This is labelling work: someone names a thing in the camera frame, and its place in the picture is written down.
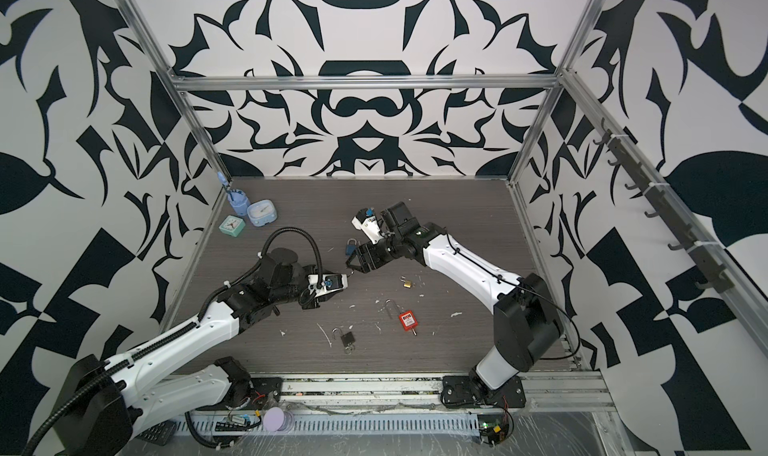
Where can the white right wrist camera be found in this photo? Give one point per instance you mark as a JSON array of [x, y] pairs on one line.
[[367, 222]]

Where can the light blue alarm clock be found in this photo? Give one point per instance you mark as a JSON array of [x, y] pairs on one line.
[[262, 212]]

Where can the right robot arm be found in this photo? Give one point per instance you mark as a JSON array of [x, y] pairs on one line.
[[527, 321]]

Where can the small black padlock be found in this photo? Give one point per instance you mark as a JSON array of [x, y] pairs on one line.
[[346, 338]]

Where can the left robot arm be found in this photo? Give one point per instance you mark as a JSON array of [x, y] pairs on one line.
[[103, 405]]

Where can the green small clock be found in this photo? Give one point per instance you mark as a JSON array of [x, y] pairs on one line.
[[232, 226]]

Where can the purple round disc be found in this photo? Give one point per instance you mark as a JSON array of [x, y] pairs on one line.
[[275, 419]]

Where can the green circuit board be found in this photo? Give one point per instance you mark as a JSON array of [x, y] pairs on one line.
[[238, 423]]

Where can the red safety padlock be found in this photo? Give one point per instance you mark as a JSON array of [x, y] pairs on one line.
[[406, 318]]

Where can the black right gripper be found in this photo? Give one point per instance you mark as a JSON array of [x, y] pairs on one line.
[[361, 251]]

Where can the aluminium frame corner post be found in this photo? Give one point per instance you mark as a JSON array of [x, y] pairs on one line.
[[133, 16]]

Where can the white cable duct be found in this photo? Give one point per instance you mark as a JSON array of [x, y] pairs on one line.
[[460, 424]]

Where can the blue padlock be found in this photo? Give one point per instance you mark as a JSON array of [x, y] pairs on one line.
[[350, 246]]

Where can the blue pen holder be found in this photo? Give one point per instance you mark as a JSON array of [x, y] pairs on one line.
[[237, 199]]

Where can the right electronics board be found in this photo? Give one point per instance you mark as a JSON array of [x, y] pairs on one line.
[[494, 429]]

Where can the black remote control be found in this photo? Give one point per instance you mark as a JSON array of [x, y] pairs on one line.
[[159, 434]]

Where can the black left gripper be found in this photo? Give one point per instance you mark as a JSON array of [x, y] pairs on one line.
[[312, 302]]

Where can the wall hook rack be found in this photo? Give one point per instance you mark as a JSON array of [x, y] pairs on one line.
[[689, 235]]

